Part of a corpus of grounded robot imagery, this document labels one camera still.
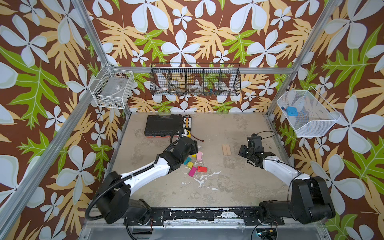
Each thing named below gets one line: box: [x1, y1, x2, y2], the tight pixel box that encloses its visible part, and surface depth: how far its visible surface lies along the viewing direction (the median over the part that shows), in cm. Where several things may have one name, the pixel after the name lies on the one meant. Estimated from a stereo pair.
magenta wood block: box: [188, 166, 197, 178], surface depth 91 cm
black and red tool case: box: [144, 114, 183, 138], surface depth 113 cm
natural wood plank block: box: [222, 144, 232, 156], surface depth 100 cm
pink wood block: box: [196, 151, 203, 161], surface depth 97 cm
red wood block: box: [196, 166, 208, 173], surface depth 92 cm
